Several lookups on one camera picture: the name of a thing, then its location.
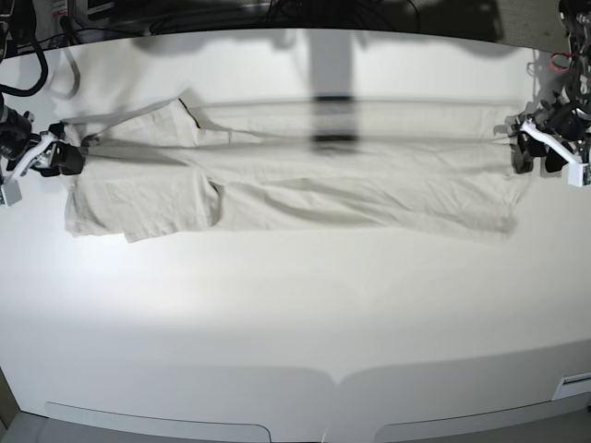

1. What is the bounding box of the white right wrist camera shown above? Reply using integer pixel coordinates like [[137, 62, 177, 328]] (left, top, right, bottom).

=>
[[1, 181, 22, 207]]

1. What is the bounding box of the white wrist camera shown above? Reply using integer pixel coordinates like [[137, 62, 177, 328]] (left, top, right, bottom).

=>
[[1, 181, 22, 207], [567, 162, 590, 187]]

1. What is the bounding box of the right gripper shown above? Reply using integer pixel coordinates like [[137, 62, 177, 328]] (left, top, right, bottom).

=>
[[1, 108, 85, 185]]

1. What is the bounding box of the beige T-shirt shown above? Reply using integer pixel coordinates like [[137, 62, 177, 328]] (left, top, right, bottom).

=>
[[65, 99, 530, 242]]

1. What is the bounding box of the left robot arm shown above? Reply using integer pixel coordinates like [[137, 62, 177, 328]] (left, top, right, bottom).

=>
[[506, 1, 590, 187]]

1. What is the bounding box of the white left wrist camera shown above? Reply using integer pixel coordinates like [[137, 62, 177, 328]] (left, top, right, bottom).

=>
[[567, 162, 590, 187]]

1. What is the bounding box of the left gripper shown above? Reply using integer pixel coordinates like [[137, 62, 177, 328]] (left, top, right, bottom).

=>
[[507, 101, 590, 174]]

